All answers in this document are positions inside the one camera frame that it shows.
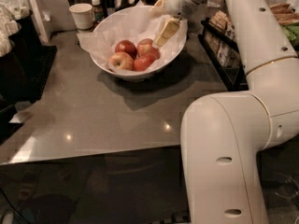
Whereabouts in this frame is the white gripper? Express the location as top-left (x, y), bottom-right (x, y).
top-left (149, 0), bottom-right (197, 47)

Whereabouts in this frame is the red apple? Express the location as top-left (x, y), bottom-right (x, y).
top-left (115, 40), bottom-right (137, 59)
top-left (134, 54), bottom-right (156, 71)
top-left (136, 38), bottom-right (160, 59)

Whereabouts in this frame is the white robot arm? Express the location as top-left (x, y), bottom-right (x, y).
top-left (151, 0), bottom-right (299, 224)

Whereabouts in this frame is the white paper bowl liner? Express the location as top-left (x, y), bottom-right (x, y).
top-left (76, 1), bottom-right (189, 75)

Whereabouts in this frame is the yellow-red apple front left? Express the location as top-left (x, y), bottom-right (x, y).
top-left (108, 51), bottom-right (134, 71)

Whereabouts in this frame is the white ceramic bowl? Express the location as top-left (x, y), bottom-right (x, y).
top-left (88, 5), bottom-right (188, 83)

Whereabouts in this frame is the small glass sauce bottle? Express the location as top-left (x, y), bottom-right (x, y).
top-left (92, 0), bottom-right (104, 23)

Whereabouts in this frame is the white paper cup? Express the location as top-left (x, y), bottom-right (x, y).
top-left (69, 3), bottom-right (93, 30)

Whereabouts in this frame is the black rubber mat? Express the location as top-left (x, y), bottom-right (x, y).
top-left (28, 46), bottom-right (57, 103)

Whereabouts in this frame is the black container with napkins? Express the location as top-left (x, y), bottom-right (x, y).
top-left (0, 0), bottom-right (41, 101)

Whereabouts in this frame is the black wire condiment rack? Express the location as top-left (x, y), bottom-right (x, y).
top-left (198, 10), bottom-right (248, 91)

